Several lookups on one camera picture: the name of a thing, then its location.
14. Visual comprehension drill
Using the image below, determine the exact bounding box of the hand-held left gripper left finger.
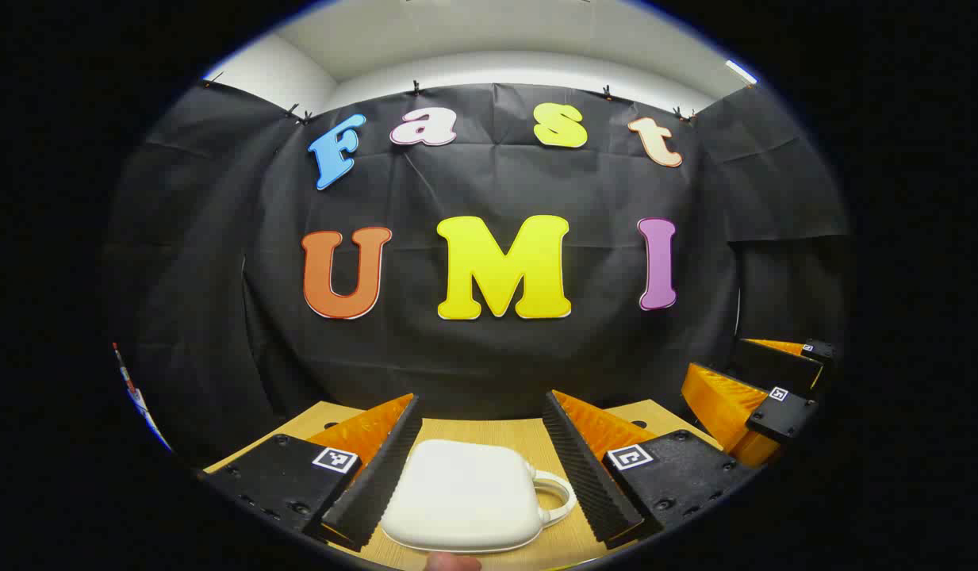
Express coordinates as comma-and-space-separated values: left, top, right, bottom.
195, 393, 424, 553

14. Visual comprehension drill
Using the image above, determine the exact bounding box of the white suitcase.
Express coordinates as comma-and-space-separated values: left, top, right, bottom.
380, 439, 578, 554

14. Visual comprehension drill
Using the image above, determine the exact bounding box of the black backdrop cloth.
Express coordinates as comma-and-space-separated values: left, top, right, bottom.
104, 75, 854, 470

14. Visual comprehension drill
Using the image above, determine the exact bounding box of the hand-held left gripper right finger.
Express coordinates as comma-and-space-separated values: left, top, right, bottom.
542, 389, 764, 551

